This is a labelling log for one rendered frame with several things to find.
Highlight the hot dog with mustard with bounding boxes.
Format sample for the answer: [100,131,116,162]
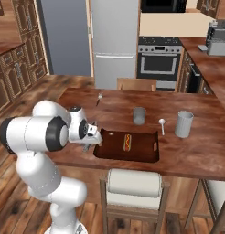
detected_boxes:
[123,133,133,153]

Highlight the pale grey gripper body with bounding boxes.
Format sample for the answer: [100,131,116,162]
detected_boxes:
[84,131,104,147]

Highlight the dark brown serving tray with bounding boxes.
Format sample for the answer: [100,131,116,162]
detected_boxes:
[92,126,161,165]

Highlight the black microwave oven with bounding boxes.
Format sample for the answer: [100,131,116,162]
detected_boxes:
[140,0,188,14]

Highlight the grey cup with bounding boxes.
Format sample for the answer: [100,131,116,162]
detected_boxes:
[132,106,147,126]

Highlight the silver fork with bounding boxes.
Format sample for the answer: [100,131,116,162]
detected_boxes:
[95,92,104,108]

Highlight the pale grey ribbed jar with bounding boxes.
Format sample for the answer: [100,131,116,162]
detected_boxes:
[174,110,195,139]

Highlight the white spoon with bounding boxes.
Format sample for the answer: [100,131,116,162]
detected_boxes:
[158,118,166,136]

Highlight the brown wooden wall cupboard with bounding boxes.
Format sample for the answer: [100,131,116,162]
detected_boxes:
[196,0,225,20]

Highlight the wooden stool with white cushion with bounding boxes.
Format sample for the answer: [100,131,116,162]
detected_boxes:
[183,178,225,234]
[99,168,171,234]

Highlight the wooden chair back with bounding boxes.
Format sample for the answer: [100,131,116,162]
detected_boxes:
[116,77,158,92]

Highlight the grey coffee machine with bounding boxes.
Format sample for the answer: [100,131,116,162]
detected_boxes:
[206,19,225,58]

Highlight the tall brown wooden cupboards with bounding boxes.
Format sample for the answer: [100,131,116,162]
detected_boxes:
[11,0,48,84]

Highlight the brown wooden counter cupboards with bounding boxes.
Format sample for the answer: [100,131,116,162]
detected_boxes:
[176,49,215,95]

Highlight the stainless steel oven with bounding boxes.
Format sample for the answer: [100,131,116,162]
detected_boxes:
[136,36,184,92]

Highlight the silver fridge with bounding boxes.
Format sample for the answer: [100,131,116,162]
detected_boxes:
[88,0,140,90]

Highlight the brown wooden base cupboards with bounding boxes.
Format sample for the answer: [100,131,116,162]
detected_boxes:
[0,43,27,116]

